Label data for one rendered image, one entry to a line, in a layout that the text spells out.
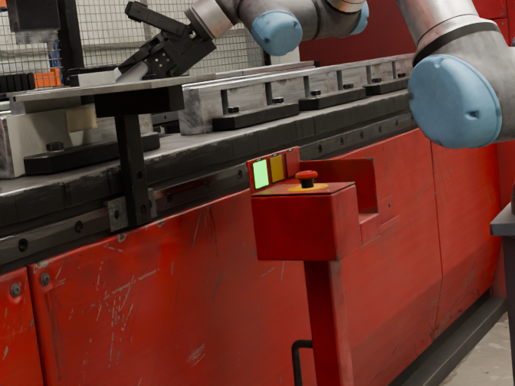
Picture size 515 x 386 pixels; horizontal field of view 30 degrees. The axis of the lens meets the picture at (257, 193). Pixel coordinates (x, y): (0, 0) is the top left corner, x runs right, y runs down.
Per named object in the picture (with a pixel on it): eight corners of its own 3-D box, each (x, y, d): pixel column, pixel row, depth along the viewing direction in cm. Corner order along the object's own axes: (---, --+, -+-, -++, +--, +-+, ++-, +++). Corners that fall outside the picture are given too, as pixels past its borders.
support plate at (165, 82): (152, 88, 138) (151, 81, 138) (15, 102, 151) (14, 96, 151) (216, 79, 154) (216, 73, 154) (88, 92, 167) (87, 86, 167)
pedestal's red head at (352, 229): (338, 261, 163) (327, 157, 161) (256, 260, 171) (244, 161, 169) (382, 236, 180) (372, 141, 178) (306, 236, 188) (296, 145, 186)
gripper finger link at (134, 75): (115, 110, 170) (157, 80, 169) (95, 83, 169) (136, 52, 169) (118, 109, 173) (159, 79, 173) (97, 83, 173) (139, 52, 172)
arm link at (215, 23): (207, -10, 167) (208, -7, 175) (185, 6, 167) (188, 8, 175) (233, 26, 168) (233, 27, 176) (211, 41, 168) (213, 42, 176)
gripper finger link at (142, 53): (121, 74, 168) (161, 44, 167) (116, 67, 168) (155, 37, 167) (124, 73, 173) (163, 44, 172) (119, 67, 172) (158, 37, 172)
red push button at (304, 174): (313, 193, 167) (311, 172, 166) (293, 193, 169) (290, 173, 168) (323, 188, 170) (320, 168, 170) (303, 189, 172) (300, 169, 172)
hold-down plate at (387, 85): (380, 94, 265) (379, 83, 264) (362, 96, 268) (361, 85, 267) (417, 86, 291) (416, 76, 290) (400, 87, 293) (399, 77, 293)
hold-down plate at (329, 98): (318, 109, 231) (317, 97, 230) (298, 111, 233) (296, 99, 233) (366, 98, 256) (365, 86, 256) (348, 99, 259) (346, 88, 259)
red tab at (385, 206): (378, 233, 239) (376, 205, 238) (371, 233, 240) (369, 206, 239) (400, 220, 252) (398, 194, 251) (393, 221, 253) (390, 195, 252)
